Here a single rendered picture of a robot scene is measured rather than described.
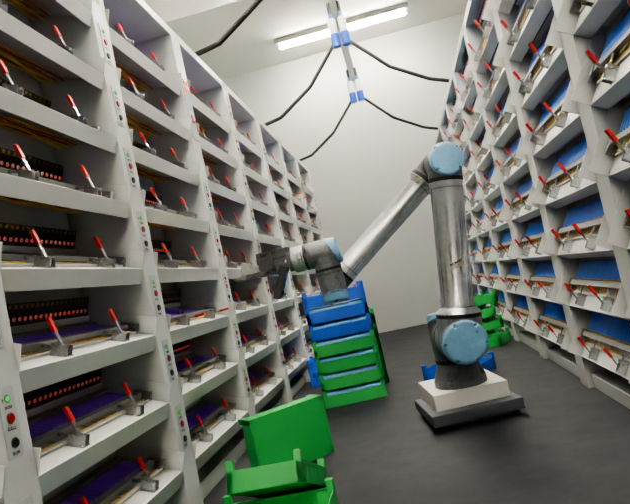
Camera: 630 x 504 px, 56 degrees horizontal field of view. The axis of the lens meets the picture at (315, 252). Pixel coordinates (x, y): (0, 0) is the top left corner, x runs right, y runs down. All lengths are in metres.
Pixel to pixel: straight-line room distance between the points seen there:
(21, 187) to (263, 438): 1.10
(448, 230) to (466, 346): 0.38
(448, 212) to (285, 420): 0.88
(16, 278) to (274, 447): 1.08
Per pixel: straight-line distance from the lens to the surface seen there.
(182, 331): 1.95
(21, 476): 1.22
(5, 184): 1.34
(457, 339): 1.98
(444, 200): 2.01
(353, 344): 2.86
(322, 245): 1.98
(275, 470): 1.57
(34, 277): 1.33
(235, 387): 2.45
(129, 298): 1.79
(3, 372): 1.20
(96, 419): 1.56
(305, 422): 2.10
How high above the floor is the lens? 0.57
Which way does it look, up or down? 3 degrees up
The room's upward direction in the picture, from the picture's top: 12 degrees counter-clockwise
